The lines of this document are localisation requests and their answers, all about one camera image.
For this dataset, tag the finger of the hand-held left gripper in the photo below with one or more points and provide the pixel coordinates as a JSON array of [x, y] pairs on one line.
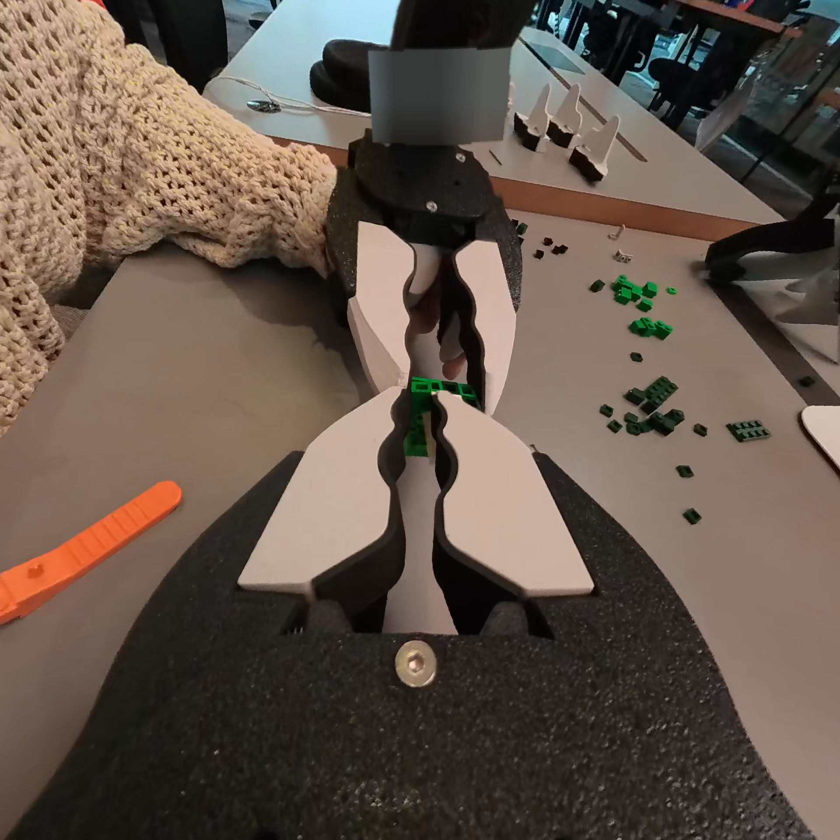
[[495, 308], [377, 295]]

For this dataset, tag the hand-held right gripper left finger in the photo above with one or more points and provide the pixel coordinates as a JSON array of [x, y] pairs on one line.
[[328, 512]]

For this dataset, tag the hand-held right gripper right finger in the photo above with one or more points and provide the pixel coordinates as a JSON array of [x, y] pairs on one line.
[[512, 512]]

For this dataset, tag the green lego assembly white brick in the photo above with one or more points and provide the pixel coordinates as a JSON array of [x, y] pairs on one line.
[[420, 439]]

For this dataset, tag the person's left forearm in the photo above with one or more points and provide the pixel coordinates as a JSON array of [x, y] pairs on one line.
[[131, 164]]

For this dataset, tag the scattered bright green lego pieces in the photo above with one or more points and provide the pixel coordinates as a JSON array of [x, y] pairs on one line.
[[633, 292]]

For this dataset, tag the scattered dark green lego pieces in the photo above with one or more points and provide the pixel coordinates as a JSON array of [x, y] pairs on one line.
[[656, 390]]

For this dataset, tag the dark green lego plate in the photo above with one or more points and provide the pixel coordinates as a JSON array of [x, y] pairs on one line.
[[748, 430]]

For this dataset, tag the person's left hand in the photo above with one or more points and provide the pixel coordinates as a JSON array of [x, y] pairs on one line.
[[433, 318]]

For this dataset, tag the black pouch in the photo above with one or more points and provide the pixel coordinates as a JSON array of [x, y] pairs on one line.
[[341, 72]]

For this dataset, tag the orange brick separator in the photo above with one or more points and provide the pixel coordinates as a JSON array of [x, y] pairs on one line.
[[85, 544]]

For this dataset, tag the spare hand-held gripper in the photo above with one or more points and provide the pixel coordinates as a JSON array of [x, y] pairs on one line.
[[768, 249]]

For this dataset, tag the black office chair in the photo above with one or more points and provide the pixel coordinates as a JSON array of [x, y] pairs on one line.
[[682, 72]]

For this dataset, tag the book stand with white base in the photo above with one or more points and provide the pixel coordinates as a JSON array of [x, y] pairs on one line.
[[823, 433]]

